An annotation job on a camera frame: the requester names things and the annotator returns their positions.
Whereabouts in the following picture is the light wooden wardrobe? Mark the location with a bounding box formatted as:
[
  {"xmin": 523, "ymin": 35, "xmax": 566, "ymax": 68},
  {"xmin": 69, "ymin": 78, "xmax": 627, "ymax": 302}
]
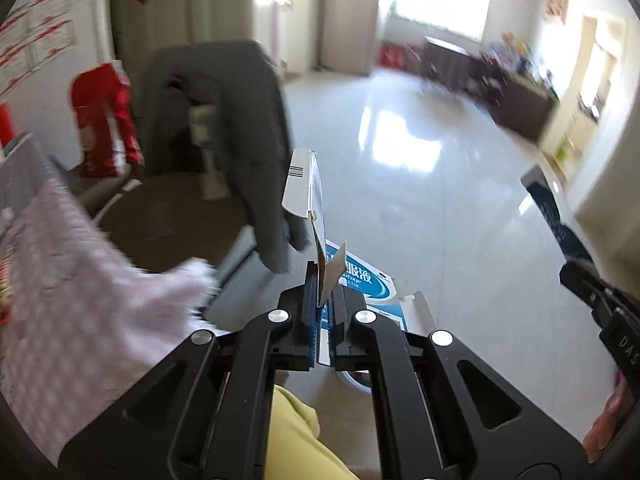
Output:
[{"xmin": 317, "ymin": 0, "xmax": 384, "ymax": 79}]

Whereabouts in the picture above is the dark wooden sideboard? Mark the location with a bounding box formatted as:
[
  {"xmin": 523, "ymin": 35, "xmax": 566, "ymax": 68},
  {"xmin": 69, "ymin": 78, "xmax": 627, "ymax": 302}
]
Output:
[{"xmin": 423, "ymin": 36, "xmax": 560, "ymax": 144}]

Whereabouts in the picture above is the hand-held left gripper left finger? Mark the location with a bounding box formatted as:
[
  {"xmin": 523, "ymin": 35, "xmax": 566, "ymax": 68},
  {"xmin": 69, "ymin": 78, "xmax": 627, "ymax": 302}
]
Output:
[{"xmin": 57, "ymin": 260, "xmax": 322, "ymax": 480}]

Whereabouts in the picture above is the blue white carton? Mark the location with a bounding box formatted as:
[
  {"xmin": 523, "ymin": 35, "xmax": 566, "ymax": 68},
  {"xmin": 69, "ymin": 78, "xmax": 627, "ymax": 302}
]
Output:
[{"xmin": 281, "ymin": 149, "xmax": 442, "ymax": 396}]

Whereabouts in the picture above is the person's yellow clothing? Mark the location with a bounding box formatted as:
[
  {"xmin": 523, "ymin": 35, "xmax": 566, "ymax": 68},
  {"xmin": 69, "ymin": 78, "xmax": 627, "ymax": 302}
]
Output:
[{"xmin": 270, "ymin": 384, "xmax": 360, "ymax": 480}]

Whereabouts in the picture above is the red box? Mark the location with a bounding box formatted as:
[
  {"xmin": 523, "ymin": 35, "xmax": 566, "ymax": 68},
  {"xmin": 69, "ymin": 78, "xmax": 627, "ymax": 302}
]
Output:
[{"xmin": 377, "ymin": 42, "xmax": 409, "ymax": 69}]

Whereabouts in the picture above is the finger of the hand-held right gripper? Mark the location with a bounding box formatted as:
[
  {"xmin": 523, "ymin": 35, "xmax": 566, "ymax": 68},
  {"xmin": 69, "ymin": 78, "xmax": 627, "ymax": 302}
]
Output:
[{"xmin": 520, "ymin": 164, "xmax": 597, "ymax": 264}]

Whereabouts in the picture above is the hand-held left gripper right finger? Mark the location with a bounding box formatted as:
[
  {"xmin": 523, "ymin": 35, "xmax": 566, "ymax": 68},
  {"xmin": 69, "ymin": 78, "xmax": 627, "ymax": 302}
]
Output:
[{"xmin": 330, "ymin": 282, "xmax": 587, "ymax": 480}]

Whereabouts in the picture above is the red gift bag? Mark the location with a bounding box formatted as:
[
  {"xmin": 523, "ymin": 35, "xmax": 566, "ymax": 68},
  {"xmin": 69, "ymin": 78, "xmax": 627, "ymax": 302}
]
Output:
[{"xmin": 70, "ymin": 61, "xmax": 147, "ymax": 179}]

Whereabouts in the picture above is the person's right hand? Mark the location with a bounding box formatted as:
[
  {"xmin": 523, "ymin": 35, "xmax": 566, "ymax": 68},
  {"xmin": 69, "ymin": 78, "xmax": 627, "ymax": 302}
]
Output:
[{"xmin": 582, "ymin": 374, "xmax": 635, "ymax": 464}]

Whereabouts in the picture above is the chair with grey jacket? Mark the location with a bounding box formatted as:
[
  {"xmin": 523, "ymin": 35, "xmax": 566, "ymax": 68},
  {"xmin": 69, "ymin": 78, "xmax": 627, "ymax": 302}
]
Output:
[{"xmin": 137, "ymin": 40, "xmax": 312, "ymax": 274}]

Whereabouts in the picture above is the red bordered wall certificate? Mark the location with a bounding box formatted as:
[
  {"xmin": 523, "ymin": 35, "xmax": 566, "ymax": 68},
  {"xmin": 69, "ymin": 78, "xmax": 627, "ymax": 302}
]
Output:
[{"xmin": 0, "ymin": 0, "xmax": 82, "ymax": 102}]

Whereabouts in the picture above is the pink wall hanging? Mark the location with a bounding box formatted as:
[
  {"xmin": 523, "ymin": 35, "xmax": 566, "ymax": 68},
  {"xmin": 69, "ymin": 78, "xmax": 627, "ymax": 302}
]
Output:
[{"xmin": 545, "ymin": 0, "xmax": 572, "ymax": 24}]

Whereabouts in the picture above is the brown round stool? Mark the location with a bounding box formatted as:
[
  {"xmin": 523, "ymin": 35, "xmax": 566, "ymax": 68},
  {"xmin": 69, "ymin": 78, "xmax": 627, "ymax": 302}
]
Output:
[{"xmin": 94, "ymin": 172, "xmax": 257, "ymax": 275}]

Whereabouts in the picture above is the pink checkered tablecloth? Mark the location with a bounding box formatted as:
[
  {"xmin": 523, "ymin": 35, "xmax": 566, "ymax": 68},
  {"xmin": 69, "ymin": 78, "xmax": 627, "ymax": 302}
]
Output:
[{"xmin": 0, "ymin": 180, "xmax": 221, "ymax": 466}]

